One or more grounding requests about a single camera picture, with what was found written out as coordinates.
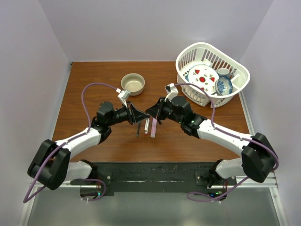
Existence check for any white plastic dish rack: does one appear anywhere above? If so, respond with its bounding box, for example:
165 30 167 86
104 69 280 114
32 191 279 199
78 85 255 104
175 42 250 107

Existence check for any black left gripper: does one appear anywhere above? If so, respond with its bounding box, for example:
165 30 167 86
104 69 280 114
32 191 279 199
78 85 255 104
107 101 149 127

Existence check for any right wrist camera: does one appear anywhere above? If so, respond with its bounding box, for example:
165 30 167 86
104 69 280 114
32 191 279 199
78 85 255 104
164 83 179 102

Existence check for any green pen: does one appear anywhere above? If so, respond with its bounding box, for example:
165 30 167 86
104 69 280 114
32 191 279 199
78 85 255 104
136 121 141 137

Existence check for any blue floral bowl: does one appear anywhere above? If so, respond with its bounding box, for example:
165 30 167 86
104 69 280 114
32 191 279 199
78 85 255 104
215 76 233 96

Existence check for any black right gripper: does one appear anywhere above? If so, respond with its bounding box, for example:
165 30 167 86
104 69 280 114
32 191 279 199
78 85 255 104
146 97 183 125

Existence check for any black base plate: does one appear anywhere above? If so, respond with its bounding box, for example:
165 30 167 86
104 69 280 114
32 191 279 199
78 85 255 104
71 162 237 196

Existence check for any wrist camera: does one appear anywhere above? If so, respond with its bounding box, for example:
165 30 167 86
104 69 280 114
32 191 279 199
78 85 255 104
116 89 130 106
164 83 179 102

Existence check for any white mug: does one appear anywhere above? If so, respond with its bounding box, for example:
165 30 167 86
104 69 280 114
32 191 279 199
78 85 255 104
217 68 230 77

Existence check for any white red marker pen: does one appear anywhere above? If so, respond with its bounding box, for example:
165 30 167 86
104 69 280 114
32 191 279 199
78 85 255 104
144 118 150 135

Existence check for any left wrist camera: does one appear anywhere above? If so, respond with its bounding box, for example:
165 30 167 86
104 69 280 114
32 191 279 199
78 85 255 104
116 89 130 106

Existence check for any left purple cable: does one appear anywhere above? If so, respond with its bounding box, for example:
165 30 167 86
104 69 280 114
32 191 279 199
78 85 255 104
23 82 120 203

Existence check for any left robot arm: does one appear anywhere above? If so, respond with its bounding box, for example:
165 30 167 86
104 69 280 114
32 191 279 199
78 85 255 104
27 101 149 190

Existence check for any beige ceramic bowl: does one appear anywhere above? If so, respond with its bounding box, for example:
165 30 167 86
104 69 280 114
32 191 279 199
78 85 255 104
120 73 145 96

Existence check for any watermelon pattern plate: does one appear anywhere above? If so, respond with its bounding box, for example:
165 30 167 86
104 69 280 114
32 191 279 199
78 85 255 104
186 65 219 94

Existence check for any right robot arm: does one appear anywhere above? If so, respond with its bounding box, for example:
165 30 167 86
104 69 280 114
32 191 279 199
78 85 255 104
146 96 278 185

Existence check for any pink highlighter pen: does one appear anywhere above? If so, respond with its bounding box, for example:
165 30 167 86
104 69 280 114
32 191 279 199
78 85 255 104
150 118 158 138

